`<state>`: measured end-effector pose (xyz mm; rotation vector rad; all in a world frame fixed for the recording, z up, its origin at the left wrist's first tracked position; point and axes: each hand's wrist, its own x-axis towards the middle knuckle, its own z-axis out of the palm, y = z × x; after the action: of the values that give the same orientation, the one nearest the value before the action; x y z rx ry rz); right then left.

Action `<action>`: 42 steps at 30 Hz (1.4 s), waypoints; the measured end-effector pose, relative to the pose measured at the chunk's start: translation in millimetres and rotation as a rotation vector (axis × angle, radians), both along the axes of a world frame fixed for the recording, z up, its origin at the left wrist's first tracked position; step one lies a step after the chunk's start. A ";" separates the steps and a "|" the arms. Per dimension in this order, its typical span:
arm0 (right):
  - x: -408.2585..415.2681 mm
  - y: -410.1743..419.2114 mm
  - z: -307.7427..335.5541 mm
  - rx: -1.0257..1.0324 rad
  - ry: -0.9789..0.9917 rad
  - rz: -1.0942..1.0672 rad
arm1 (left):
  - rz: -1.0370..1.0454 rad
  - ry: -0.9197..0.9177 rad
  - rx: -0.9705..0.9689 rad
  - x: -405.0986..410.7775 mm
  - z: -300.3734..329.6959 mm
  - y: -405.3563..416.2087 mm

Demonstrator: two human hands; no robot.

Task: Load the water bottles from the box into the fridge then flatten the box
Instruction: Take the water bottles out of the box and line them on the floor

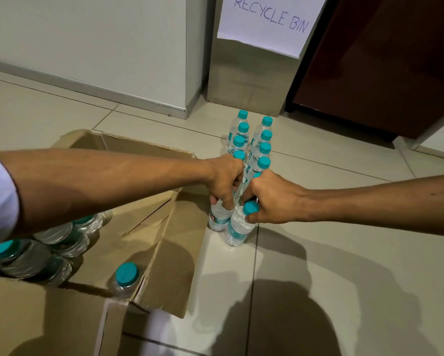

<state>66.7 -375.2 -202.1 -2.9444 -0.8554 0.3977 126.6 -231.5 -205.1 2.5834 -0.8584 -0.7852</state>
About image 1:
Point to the printed cardboard box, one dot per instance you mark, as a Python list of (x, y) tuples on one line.
[(170, 263)]

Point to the person's right forearm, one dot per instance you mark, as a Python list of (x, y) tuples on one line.
[(385, 203)]

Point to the dark maroon refrigerator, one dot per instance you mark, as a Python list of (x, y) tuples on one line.
[(374, 70)]

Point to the water bottles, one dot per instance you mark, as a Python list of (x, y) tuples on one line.
[(265, 148)]

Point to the person's left hand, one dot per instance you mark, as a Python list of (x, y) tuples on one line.
[(223, 177)]

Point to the white paper sign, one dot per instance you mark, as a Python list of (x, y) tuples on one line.
[(266, 38)]

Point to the steel bin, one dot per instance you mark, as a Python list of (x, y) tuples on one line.
[(244, 85)]

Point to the person's right hand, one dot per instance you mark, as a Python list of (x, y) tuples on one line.
[(277, 200)]

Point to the person's left forearm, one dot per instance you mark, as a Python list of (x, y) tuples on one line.
[(103, 185)]

